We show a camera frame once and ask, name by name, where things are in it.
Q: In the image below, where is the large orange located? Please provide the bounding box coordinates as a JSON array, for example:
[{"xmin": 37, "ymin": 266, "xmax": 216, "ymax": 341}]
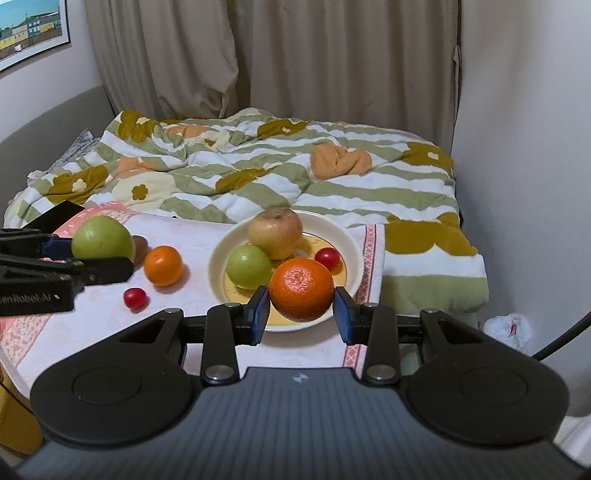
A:
[{"xmin": 267, "ymin": 258, "xmax": 335, "ymax": 322}]

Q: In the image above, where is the green striped floral blanket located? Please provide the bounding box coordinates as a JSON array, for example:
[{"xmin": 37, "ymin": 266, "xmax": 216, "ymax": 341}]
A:
[{"xmin": 4, "ymin": 108, "xmax": 489, "ymax": 315}]

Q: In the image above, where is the yellow guitar body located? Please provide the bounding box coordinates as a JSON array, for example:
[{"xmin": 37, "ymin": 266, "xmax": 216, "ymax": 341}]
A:
[{"xmin": 1, "ymin": 369, "xmax": 43, "ymax": 455}]

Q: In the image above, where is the green apple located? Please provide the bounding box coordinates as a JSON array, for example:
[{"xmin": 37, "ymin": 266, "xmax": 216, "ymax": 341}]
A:
[
  {"xmin": 225, "ymin": 245, "xmax": 273, "ymax": 290},
  {"xmin": 71, "ymin": 215, "xmax": 135, "ymax": 260}
]

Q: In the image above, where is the black cable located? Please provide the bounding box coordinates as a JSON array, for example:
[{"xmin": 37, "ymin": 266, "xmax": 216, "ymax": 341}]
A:
[{"xmin": 531, "ymin": 310, "xmax": 591, "ymax": 362}]

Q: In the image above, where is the cream bowl with bear print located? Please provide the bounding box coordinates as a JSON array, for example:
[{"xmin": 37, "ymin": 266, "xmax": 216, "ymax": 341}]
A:
[{"xmin": 207, "ymin": 212, "xmax": 365, "ymax": 333}]

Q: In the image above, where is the red cherry tomato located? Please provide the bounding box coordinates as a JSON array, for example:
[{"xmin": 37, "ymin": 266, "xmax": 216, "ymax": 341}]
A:
[
  {"xmin": 315, "ymin": 247, "xmax": 342, "ymax": 272},
  {"xmin": 123, "ymin": 288, "xmax": 148, "ymax": 311}
]

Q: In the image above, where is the white plastic bag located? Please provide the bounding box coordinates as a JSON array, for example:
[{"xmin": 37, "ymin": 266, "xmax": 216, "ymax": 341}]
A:
[{"xmin": 481, "ymin": 313, "xmax": 532, "ymax": 353}]

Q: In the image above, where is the large yellowish red apple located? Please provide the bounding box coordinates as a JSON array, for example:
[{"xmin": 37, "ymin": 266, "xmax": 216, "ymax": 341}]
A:
[{"xmin": 247, "ymin": 208, "xmax": 303, "ymax": 261}]

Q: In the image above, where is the beige curtain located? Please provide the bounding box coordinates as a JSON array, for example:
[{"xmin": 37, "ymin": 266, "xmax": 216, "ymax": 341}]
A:
[{"xmin": 85, "ymin": 1, "xmax": 461, "ymax": 149}]

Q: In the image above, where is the medium orange mandarin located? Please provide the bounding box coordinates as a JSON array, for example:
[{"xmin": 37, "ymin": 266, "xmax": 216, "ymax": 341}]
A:
[{"xmin": 143, "ymin": 245, "xmax": 184, "ymax": 287}]

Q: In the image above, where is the framed picture on wall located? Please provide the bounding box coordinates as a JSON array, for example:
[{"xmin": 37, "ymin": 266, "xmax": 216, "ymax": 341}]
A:
[{"xmin": 0, "ymin": 0, "xmax": 70, "ymax": 72}]

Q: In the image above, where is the pink white tablecloth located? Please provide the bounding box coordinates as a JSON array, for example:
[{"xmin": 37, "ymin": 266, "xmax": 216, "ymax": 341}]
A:
[{"xmin": 1, "ymin": 205, "xmax": 365, "ymax": 395}]

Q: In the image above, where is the brown kiwi with sticker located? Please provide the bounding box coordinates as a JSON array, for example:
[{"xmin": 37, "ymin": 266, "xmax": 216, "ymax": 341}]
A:
[{"xmin": 132, "ymin": 235, "xmax": 149, "ymax": 266}]

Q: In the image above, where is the grey sofa backrest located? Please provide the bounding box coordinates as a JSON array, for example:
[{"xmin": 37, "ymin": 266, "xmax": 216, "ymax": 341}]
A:
[{"xmin": 1, "ymin": 86, "xmax": 115, "ymax": 210}]

